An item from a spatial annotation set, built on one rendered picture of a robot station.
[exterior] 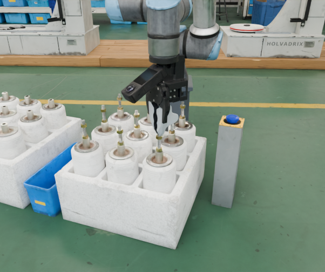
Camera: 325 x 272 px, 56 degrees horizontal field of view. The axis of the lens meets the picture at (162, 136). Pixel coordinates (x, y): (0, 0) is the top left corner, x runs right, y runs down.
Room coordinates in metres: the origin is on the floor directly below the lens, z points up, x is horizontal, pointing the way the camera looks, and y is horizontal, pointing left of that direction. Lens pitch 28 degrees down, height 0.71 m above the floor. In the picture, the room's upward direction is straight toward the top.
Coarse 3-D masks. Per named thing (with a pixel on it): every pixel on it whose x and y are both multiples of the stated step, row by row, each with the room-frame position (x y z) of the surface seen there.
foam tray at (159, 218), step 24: (72, 168) 0.80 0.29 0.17; (192, 168) 0.79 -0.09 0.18; (72, 192) 0.74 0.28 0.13; (96, 192) 0.71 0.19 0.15; (120, 192) 0.68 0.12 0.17; (144, 192) 0.67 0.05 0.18; (192, 192) 0.81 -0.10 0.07; (72, 216) 0.74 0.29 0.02; (96, 216) 0.72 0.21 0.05; (120, 216) 0.69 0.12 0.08; (144, 216) 0.66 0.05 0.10; (168, 216) 0.64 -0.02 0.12; (144, 240) 0.66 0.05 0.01; (168, 240) 0.64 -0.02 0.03
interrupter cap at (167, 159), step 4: (148, 156) 0.74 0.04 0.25; (152, 156) 0.74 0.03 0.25; (164, 156) 0.75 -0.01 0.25; (168, 156) 0.75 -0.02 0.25; (148, 160) 0.72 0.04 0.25; (152, 160) 0.72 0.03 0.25; (164, 160) 0.73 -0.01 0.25; (168, 160) 0.72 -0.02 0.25; (172, 160) 0.72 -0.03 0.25; (148, 164) 0.70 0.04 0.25; (152, 164) 0.70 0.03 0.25; (156, 164) 0.70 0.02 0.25; (160, 164) 0.70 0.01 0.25; (164, 164) 0.70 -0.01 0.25; (168, 164) 0.70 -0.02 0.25
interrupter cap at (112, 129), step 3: (99, 126) 0.94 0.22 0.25; (111, 126) 0.94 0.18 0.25; (114, 126) 0.94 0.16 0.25; (96, 129) 0.92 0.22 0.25; (99, 129) 0.92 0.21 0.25; (111, 129) 0.92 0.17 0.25; (114, 129) 0.92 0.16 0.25; (96, 132) 0.89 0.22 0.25; (99, 132) 0.89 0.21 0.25; (102, 132) 0.90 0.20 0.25; (105, 132) 0.90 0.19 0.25; (108, 132) 0.89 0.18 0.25; (111, 132) 0.89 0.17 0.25; (114, 132) 0.90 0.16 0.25
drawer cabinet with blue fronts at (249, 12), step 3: (243, 0) 6.45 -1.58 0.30; (249, 0) 6.00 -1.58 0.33; (252, 0) 5.98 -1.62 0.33; (243, 3) 6.41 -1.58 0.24; (249, 3) 5.98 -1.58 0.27; (252, 3) 5.98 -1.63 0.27; (249, 6) 5.98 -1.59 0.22; (252, 6) 5.98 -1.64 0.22; (249, 9) 5.98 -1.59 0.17; (252, 9) 5.98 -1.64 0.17; (246, 12) 6.06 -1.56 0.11; (249, 12) 5.98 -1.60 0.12; (246, 15) 6.03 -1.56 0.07; (249, 15) 6.00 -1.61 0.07; (246, 18) 6.09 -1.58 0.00; (249, 18) 6.05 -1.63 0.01
